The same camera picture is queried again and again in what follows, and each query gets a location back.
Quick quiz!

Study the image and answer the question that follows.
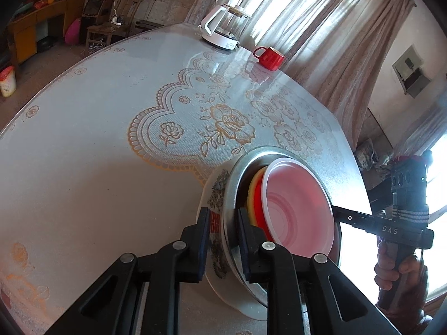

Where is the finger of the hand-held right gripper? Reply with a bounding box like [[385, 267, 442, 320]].
[[332, 205, 377, 233]]

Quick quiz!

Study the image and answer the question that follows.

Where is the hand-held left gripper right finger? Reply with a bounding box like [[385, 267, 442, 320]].
[[237, 207, 402, 335]]

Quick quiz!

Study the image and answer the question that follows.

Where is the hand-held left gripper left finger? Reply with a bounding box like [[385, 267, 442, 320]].
[[45, 207, 212, 335]]

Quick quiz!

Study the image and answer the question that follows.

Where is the white plate with red print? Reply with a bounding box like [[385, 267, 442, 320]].
[[196, 166, 270, 320]]

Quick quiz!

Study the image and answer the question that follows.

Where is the yellow plastic bowl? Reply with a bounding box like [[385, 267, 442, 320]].
[[246, 166, 270, 228]]

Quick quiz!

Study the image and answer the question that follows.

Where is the red plastic bowl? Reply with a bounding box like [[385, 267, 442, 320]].
[[256, 158, 334, 256]]

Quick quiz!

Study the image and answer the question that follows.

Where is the stainless steel basin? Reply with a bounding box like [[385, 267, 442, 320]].
[[223, 145, 345, 308]]

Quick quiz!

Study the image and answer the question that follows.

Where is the person's right forearm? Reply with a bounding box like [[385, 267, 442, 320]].
[[379, 300, 435, 335]]

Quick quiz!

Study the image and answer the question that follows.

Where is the person's right hand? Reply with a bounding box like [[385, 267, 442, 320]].
[[374, 241, 429, 316]]

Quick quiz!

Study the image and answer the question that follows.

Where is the patterned sack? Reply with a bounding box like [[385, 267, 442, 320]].
[[354, 138, 377, 172]]

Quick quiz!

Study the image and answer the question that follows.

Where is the grey tied curtain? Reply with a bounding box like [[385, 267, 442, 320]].
[[382, 103, 447, 159]]

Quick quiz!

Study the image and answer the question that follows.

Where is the red mug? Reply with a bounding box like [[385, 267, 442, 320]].
[[253, 46, 284, 71]]

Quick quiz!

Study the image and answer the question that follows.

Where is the beige sheer curtain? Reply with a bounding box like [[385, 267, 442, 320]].
[[184, 0, 417, 149]]

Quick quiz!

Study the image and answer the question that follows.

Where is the white electric glass kettle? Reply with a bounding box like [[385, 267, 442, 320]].
[[199, 2, 252, 51]]

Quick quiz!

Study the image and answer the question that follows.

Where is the dark wooden bench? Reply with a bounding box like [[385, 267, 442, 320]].
[[135, 20, 165, 31]]

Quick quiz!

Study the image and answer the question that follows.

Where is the wooden rocking chair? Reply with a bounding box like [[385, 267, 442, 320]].
[[85, 0, 148, 48]]

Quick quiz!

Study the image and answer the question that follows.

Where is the pink cushion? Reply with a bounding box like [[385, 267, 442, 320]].
[[63, 19, 82, 46]]

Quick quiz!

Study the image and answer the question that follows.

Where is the orange and white bucket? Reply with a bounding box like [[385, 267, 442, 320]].
[[0, 65, 18, 98]]

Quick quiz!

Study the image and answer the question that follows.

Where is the black speaker box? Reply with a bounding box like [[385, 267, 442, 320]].
[[82, 0, 115, 31]]

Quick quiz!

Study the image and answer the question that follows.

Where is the wooden desk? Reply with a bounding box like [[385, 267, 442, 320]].
[[6, 0, 87, 68]]

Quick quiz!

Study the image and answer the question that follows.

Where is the wall electrical box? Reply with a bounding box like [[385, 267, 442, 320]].
[[391, 45, 436, 99]]

